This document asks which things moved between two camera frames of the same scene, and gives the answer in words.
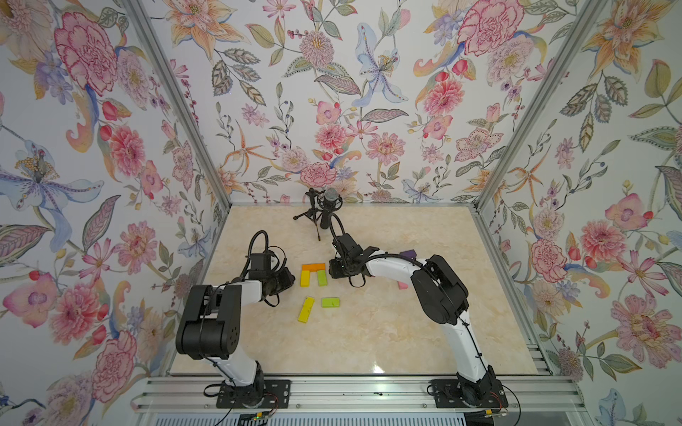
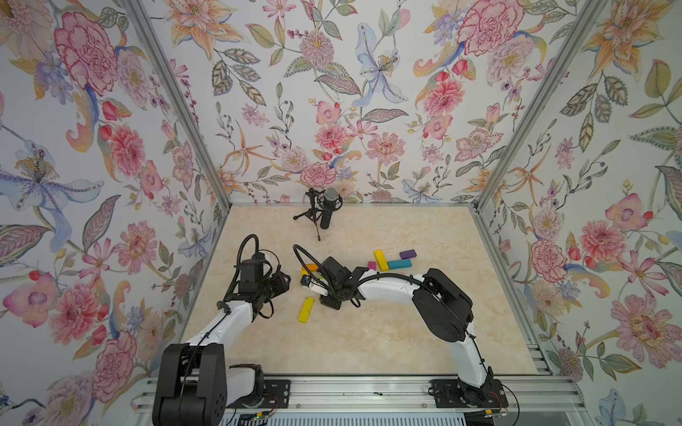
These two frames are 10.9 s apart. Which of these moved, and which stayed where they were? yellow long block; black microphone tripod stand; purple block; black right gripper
Moved: black right gripper
Stayed: black microphone tripod stand; yellow long block; purple block
